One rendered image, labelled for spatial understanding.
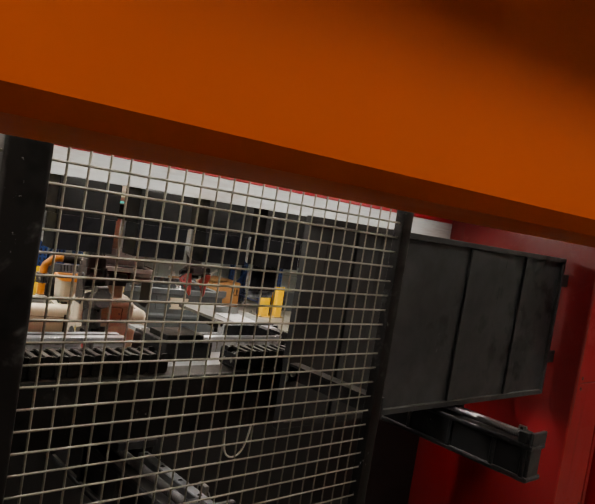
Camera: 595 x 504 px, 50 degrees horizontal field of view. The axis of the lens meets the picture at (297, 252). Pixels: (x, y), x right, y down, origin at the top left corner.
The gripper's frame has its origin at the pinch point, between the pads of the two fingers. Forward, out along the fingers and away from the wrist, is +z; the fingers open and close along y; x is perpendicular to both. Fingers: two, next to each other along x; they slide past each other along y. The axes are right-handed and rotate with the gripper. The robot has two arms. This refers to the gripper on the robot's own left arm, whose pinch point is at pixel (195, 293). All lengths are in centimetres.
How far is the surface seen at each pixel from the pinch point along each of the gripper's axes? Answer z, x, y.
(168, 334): 35, -78, -46
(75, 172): -2, -74, -65
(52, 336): 31, -55, -64
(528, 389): 49, -78, 75
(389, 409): 54, -88, 6
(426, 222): -14, -59, 64
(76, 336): 31, -54, -59
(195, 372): 46, -91, -46
